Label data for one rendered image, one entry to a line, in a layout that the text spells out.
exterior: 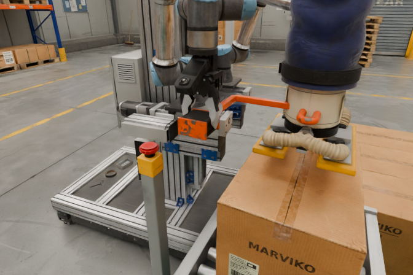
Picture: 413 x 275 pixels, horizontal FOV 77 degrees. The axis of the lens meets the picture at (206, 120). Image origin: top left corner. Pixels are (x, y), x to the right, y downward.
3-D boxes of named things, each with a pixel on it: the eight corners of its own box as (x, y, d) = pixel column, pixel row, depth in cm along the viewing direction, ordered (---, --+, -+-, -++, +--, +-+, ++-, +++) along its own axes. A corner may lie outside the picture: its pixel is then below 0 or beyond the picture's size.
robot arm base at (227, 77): (208, 81, 174) (208, 67, 170) (215, 77, 187) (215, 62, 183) (229, 83, 170) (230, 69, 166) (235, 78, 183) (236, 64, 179)
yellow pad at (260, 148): (283, 160, 78) (285, 145, 76) (251, 153, 82) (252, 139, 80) (302, 121, 106) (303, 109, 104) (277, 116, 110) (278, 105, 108)
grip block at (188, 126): (205, 140, 67) (205, 123, 65) (177, 134, 71) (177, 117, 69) (219, 128, 74) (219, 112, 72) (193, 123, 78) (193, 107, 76)
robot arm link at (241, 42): (221, 58, 182) (249, -26, 147) (236, 56, 191) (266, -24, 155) (232, 67, 176) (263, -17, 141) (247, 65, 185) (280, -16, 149)
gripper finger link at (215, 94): (224, 108, 68) (214, 77, 66) (221, 111, 66) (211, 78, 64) (209, 112, 70) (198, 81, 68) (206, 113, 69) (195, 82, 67)
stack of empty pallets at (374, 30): (372, 68, 710) (385, 16, 659) (327, 65, 746) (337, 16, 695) (364, 60, 821) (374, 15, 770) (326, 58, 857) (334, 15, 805)
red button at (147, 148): (151, 161, 90) (150, 151, 89) (136, 157, 93) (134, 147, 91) (163, 152, 96) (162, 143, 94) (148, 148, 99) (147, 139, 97)
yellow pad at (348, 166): (355, 177, 70) (359, 161, 68) (315, 167, 74) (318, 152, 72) (355, 129, 97) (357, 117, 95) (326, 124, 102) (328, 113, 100)
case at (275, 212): (335, 348, 78) (367, 253, 62) (214, 288, 95) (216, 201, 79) (341, 217, 127) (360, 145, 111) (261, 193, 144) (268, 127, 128)
